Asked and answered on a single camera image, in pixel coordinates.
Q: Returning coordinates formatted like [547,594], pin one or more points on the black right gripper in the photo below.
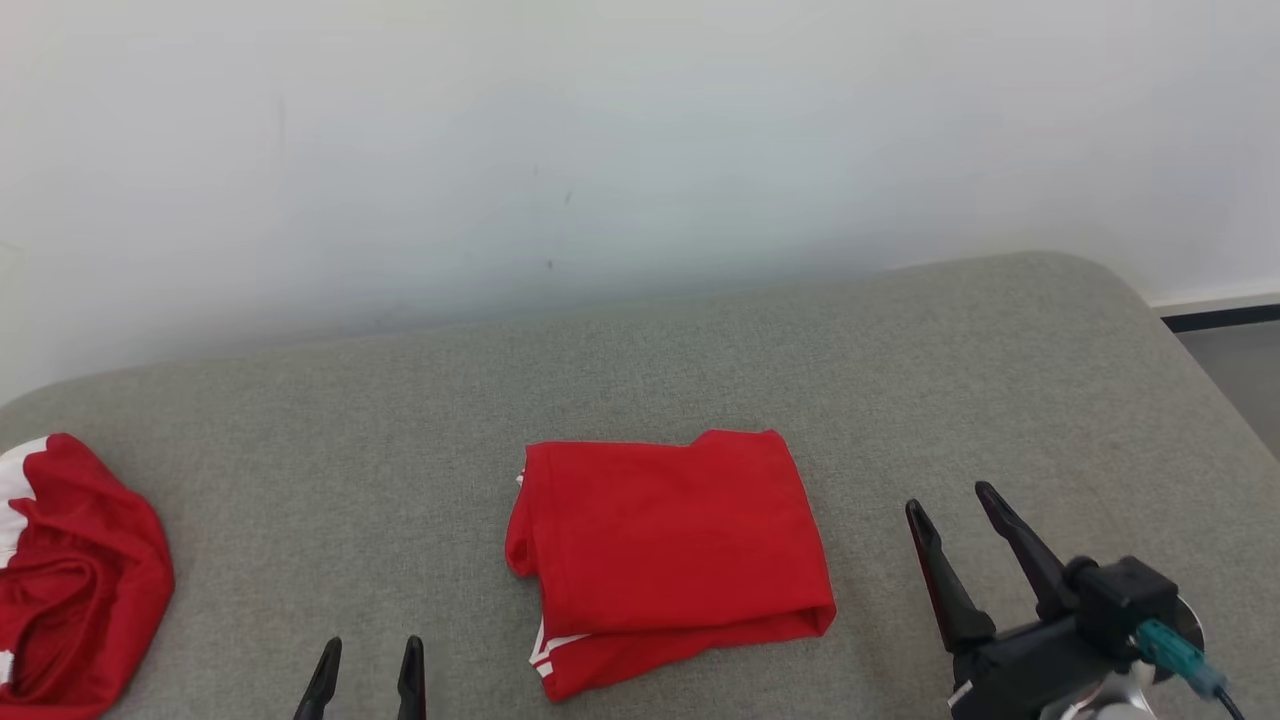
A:
[1050,660]

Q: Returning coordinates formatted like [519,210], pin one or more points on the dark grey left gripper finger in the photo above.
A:
[320,685]
[411,685]

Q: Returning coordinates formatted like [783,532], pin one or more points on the red Bulls shorts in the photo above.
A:
[80,590]

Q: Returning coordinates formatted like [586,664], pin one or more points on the red Bulls jersey white sleeves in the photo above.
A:
[670,540]

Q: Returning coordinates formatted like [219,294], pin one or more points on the black baseboard strip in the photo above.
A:
[1220,317]

